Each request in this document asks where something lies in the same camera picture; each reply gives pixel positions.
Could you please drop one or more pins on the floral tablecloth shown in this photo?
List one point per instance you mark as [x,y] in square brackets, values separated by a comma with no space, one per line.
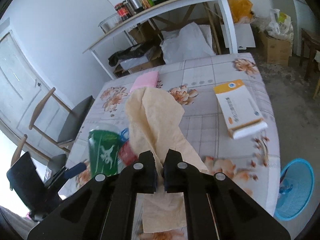
[253,162]

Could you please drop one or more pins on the green plastic cup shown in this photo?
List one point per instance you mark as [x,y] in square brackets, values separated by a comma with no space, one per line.
[104,143]

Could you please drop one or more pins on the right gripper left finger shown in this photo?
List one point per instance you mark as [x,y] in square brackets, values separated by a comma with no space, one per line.
[104,208]

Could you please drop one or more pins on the white cardboard box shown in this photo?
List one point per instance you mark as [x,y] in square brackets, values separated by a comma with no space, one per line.
[244,36]

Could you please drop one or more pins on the glass bowl on shelf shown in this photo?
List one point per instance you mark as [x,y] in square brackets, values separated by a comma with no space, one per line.
[109,23]

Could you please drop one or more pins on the blue wrapper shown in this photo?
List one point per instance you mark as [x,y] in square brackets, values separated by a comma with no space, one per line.
[124,135]

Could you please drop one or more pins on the cardboard box on floor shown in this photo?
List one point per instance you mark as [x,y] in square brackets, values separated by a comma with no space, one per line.
[276,51]

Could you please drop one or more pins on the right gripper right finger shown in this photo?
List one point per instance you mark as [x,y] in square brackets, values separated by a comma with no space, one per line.
[215,207]

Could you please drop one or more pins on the pink foam pad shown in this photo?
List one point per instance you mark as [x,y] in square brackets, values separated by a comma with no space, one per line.
[148,79]

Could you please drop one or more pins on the white sack under table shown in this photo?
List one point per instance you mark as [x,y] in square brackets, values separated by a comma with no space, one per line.
[193,41]

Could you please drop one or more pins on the white side table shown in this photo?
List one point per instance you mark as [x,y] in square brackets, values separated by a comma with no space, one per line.
[153,15]

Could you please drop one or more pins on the red sauce jar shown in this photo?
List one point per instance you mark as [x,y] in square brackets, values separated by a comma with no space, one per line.
[122,10]

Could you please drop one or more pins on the dark wooden stool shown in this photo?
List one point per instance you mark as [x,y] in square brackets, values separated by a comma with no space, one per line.
[311,40]

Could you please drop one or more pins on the red drink can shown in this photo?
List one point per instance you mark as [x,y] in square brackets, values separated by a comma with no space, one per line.
[126,154]

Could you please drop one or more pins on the silver refrigerator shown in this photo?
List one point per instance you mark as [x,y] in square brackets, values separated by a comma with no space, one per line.
[304,19]

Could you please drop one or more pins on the blue plastic waste basket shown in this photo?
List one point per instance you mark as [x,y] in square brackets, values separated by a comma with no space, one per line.
[295,189]

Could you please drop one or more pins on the white door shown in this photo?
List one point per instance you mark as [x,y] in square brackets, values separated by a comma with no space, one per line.
[16,75]

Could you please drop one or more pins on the yellow plastic bag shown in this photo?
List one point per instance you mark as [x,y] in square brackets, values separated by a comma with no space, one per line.
[241,11]

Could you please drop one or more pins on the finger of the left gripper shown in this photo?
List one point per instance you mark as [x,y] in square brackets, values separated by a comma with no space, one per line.
[74,171]

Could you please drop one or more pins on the white orange medicine box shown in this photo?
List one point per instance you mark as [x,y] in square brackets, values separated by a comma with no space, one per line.
[240,111]

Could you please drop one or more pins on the beige paper napkin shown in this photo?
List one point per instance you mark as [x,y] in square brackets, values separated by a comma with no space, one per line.
[154,117]

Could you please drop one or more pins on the white bags on box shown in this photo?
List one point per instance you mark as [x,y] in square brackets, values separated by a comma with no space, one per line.
[280,26]

